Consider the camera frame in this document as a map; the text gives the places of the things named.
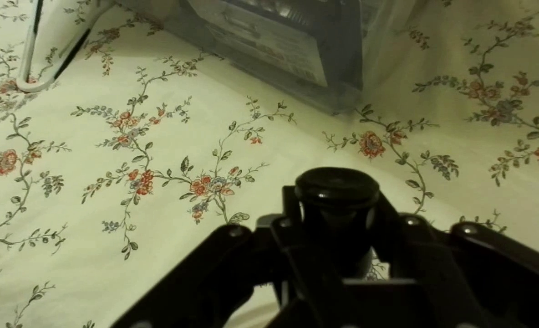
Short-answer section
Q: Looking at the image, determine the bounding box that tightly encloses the floral bed sheet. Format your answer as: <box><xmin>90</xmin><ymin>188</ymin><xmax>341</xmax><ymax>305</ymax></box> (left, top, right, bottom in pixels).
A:
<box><xmin>0</xmin><ymin>0</ymin><xmax>539</xmax><ymax>328</ymax></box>

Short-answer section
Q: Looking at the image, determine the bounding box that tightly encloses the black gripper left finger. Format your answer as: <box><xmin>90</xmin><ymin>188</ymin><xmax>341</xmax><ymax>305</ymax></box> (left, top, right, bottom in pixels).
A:
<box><xmin>112</xmin><ymin>215</ymin><xmax>343</xmax><ymax>328</ymax></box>

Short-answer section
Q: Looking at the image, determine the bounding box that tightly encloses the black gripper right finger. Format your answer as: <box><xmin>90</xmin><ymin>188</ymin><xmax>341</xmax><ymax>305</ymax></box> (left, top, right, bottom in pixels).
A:
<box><xmin>369</xmin><ymin>195</ymin><xmax>539</xmax><ymax>328</ymax></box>

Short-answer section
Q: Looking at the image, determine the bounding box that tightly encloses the clear plastic storage bin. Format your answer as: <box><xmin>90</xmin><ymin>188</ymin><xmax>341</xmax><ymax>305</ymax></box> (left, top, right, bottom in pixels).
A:
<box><xmin>116</xmin><ymin>0</ymin><xmax>443</xmax><ymax>113</ymax></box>

